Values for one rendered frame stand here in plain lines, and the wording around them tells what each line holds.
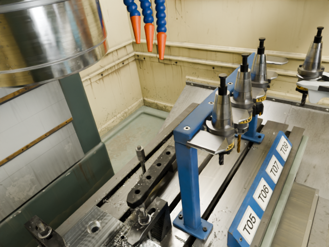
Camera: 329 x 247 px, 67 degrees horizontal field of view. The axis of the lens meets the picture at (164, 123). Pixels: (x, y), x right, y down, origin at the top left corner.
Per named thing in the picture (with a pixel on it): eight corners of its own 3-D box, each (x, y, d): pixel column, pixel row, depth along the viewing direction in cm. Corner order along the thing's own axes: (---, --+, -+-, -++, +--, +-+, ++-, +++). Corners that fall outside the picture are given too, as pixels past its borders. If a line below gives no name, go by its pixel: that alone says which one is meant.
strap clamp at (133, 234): (172, 226, 68) (166, 189, 60) (142, 269, 60) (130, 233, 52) (162, 221, 70) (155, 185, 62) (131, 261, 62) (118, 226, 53)
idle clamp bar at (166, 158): (181, 161, 89) (179, 147, 85) (140, 219, 71) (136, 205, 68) (169, 157, 91) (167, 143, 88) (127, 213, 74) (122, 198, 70)
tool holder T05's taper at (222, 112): (217, 113, 53) (217, 85, 49) (237, 119, 50) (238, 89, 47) (206, 124, 50) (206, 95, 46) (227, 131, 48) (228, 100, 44)
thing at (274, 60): (290, 60, 76) (290, 57, 75) (285, 66, 72) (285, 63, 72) (266, 57, 79) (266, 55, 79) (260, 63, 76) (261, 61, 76)
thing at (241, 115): (252, 113, 55) (252, 110, 54) (243, 126, 51) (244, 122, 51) (222, 106, 58) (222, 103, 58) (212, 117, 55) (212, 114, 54)
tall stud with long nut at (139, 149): (151, 174, 86) (145, 145, 78) (146, 179, 84) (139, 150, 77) (144, 171, 87) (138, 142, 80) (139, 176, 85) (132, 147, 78)
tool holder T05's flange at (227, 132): (215, 120, 55) (215, 111, 54) (242, 128, 52) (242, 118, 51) (201, 135, 51) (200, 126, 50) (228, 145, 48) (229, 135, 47)
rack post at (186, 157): (213, 226, 67) (213, 139, 50) (204, 242, 64) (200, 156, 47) (182, 209, 72) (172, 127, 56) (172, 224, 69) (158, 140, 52)
